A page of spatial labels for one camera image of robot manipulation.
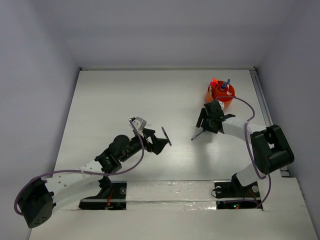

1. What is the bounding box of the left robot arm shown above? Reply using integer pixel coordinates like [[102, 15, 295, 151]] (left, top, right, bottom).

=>
[[14, 128, 171, 229]]

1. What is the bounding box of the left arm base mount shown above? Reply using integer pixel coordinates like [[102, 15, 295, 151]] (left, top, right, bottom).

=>
[[78, 176, 127, 211]]

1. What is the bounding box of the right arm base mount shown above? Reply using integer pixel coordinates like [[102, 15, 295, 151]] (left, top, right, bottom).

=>
[[210, 174, 262, 210]]

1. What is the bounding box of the silver taped front rail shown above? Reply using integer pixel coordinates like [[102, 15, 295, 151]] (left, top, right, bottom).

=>
[[125, 180, 217, 211]]

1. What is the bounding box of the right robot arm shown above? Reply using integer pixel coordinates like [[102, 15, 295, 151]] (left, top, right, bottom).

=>
[[196, 100, 295, 198]]

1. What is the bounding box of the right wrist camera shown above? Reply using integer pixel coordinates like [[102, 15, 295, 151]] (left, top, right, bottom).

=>
[[217, 100, 225, 110]]

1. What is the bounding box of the orange round pen holder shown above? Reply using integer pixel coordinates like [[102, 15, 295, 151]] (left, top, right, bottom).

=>
[[204, 80, 236, 108]]

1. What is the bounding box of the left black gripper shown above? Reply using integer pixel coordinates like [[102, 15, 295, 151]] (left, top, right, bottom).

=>
[[119, 128, 168, 163]]

